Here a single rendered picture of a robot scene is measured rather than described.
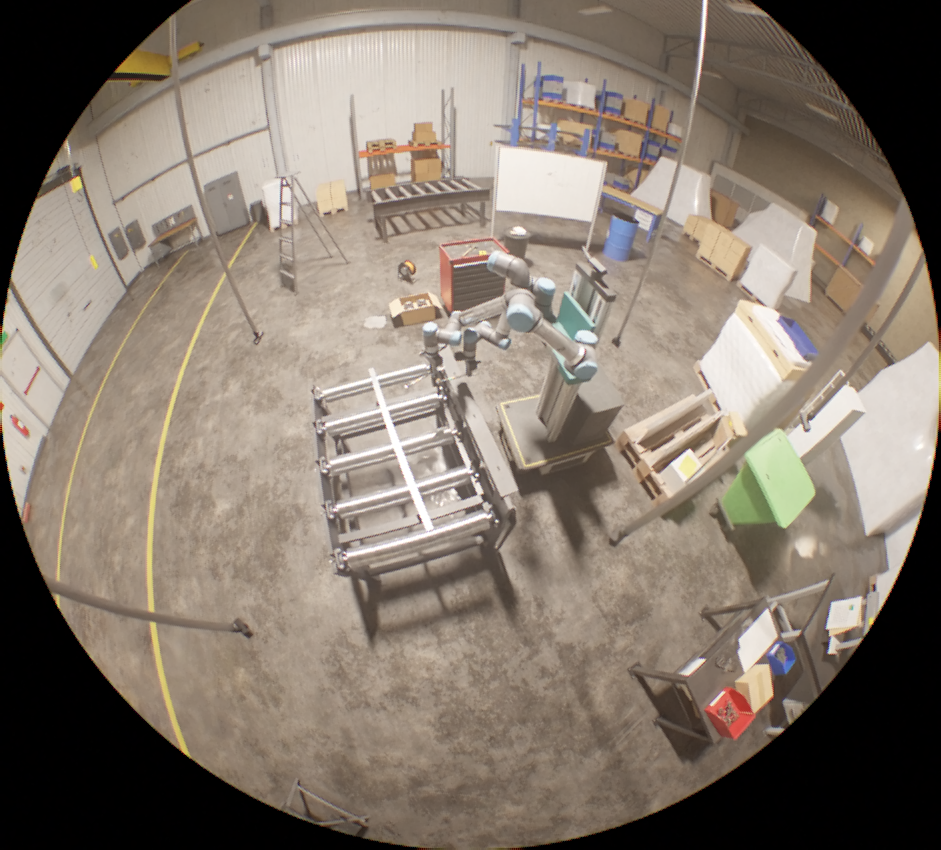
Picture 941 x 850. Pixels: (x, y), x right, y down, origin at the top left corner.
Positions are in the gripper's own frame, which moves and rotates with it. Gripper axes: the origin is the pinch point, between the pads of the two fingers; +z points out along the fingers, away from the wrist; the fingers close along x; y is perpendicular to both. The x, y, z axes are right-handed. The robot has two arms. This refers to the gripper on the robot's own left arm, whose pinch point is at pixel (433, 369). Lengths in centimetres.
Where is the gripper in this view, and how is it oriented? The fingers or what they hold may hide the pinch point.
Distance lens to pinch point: 176.4
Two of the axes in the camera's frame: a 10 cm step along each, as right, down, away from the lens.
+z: -0.3, 6.6, 7.5
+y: -7.7, 4.7, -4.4
